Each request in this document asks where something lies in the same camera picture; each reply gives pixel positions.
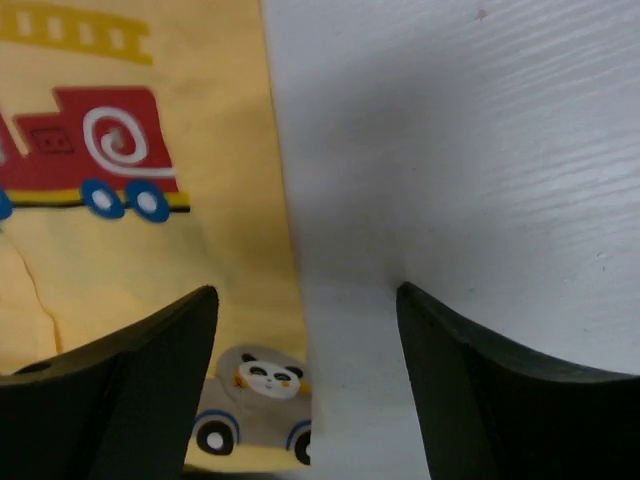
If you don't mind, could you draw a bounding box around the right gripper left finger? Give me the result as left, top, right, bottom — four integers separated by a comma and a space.
1, 286, 219, 479

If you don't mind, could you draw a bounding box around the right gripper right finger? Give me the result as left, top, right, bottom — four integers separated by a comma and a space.
396, 282, 639, 479

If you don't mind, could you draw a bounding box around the yellow car print cloth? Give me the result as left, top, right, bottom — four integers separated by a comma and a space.
1, 1, 312, 473

